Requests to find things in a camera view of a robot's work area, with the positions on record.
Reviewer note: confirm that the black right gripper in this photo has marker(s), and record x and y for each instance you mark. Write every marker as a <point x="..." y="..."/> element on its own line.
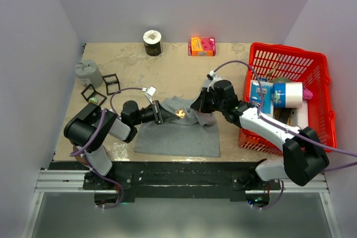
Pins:
<point x="200" y="103"/>

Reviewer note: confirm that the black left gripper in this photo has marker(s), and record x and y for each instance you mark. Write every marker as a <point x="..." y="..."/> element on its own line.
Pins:
<point x="162" y="115"/>

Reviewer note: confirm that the orange maple leaf brooch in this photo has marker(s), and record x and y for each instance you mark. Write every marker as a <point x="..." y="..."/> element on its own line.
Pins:
<point x="180" y="113"/>

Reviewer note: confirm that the grey sleeveless shirt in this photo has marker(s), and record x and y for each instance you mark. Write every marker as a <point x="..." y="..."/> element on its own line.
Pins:
<point x="195" y="135"/>

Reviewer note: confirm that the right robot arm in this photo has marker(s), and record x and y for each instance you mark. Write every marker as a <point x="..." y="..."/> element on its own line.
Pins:
<point x="303" y="157"/>

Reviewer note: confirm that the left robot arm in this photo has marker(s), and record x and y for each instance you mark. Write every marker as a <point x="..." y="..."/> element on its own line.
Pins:
<point x="90" y="127"/>

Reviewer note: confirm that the black brooch display case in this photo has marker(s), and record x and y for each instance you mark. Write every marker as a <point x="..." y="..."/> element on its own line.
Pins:
<point x="112" y="83"/>

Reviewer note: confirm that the round iridescent brooch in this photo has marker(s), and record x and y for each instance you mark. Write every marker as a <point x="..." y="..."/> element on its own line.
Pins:
<point x="93" y="100"/>

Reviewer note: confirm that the orange pink snack box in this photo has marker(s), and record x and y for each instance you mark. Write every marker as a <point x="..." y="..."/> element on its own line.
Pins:
<point x="202" y="46"/>

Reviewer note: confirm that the blue razor package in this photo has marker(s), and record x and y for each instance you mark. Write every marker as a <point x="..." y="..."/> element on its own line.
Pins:
<point x="255" y="96"/>

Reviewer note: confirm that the red plastic basket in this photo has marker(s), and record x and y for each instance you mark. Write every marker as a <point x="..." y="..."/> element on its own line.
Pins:
<point x="292" y="78"/>

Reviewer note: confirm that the green round fruit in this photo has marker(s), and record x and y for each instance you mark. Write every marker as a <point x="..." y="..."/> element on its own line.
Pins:
<point x="279" y="80"/>

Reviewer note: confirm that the toilet paper roll black wrapper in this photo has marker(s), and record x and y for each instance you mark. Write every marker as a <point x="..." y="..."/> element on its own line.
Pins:
<point x="152" y="42"/>

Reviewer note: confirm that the blue white wipes roll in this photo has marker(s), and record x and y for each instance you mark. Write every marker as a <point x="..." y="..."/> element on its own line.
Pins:
<point x="287" y="95"/>

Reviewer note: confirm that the grey paper roll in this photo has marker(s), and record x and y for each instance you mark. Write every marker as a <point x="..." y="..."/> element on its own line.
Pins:
<point x="88" y="73"/>

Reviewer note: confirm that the white box in basket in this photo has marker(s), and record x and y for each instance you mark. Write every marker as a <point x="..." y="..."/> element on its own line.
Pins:
<point x="299" y="116"/>

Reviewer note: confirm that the brown wooden block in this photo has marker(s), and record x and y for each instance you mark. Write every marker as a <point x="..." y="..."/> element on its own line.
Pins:
<point x="78" y="157"/>

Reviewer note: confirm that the pink packet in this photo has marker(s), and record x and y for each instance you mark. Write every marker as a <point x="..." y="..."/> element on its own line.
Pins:
<point x="307" y="94"/>

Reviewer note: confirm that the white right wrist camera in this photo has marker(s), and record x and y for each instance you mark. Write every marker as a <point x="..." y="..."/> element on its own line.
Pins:
<point x="213" y="77"/>

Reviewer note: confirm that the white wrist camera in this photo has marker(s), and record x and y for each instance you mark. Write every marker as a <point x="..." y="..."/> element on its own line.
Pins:
<point x="213" y="77"/>
<point x="149" y="93"/>

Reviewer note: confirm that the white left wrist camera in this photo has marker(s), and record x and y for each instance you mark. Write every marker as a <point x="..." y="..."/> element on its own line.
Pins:
<point x="149" y="93"/>

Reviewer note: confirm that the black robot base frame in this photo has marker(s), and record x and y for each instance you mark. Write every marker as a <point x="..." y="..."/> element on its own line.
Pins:
<point x="224" y="180"/>

